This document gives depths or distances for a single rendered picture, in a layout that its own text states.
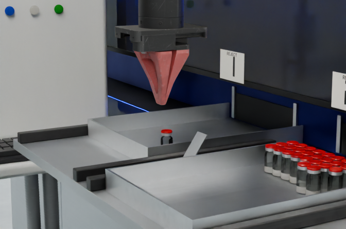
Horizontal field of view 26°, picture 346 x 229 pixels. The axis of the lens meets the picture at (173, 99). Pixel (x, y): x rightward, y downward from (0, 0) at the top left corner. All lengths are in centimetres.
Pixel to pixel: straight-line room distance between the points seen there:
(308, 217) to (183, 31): 31
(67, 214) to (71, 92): 68
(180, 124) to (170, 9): 71
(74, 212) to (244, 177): 122
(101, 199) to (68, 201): 129
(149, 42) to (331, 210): 35
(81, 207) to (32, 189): 37
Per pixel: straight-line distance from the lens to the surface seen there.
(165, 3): 92
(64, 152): 141
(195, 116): 163
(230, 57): 151
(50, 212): 204
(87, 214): 230
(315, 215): 104
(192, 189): 117
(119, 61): 216
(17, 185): 294
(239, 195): 115
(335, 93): 127
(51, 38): 184
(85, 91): 189
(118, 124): 154
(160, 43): 91
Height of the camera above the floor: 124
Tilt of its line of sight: 11 degrees down
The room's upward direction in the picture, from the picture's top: straight up
